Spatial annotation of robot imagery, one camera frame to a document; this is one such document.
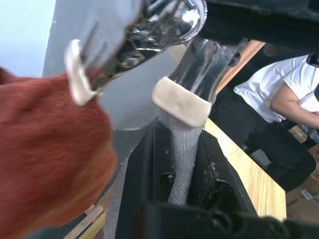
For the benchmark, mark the chrome clip with cream pad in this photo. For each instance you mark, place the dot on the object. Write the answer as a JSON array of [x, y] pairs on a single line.
[[79, 74], [182, 104]]

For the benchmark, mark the red ankle sock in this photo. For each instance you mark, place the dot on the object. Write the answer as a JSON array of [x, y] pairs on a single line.
[[49, 149]]

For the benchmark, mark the grey column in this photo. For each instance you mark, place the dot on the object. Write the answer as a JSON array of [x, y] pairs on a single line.
[[139, 94]]

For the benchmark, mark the grey knit sock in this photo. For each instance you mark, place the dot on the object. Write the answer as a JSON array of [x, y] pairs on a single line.
[[184, 154]]

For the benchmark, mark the chrome clip hanger frame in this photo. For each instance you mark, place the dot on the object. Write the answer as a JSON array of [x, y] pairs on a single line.
[[174, 22]]

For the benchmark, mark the brown cardboard box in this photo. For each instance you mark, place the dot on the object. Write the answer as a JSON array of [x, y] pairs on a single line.
[[301, 201]]

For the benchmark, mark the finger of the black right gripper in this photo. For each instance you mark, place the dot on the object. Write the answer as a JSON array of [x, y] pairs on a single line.
[[261, 22]]

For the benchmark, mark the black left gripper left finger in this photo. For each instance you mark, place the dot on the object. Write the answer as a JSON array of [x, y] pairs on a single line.
[[144, 169]]

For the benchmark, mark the person in white t-shirt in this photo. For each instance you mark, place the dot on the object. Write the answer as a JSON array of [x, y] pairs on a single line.
[[261, 87]]

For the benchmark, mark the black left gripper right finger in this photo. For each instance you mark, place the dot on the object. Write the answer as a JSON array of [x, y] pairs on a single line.
[[214, 179]]

